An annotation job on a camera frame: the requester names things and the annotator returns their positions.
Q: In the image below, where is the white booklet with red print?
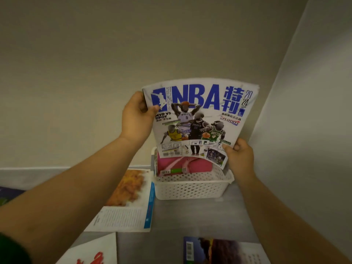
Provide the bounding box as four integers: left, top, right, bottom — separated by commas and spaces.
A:
55, 232, 118, 264

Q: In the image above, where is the person's left forearm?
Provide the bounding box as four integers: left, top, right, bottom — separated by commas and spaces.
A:
0, 135, 138, 264

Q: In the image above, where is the pink book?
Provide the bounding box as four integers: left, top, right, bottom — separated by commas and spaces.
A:
156, 155, 214, 177

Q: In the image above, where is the person's left hand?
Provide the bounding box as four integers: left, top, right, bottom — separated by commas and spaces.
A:
121, 91, 161, 148

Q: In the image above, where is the food photo magazine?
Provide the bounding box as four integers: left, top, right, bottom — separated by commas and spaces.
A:
84, 169, 156, 233

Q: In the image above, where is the white perforated plastic basket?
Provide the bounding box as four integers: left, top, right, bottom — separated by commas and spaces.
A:
150, 146, 235, 201

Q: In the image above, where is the dark green sleeve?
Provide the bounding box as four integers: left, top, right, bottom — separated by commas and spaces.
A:
0, 232, 32, 264

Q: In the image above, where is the person's right hand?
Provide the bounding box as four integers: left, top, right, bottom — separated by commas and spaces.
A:
222, 138, 255, 185

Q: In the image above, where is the basketball magazine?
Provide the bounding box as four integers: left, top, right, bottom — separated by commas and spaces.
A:
142, 78, 260, 170

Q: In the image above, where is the dark landscape cover magazine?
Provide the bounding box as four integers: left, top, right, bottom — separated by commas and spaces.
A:
183, 236, 272, 264

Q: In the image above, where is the person's right forearm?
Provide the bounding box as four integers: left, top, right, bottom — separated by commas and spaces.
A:
237, 175, 352, 264

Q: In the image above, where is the dark blue book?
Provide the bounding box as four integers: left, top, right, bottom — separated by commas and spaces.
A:
0, 186, 27, 207

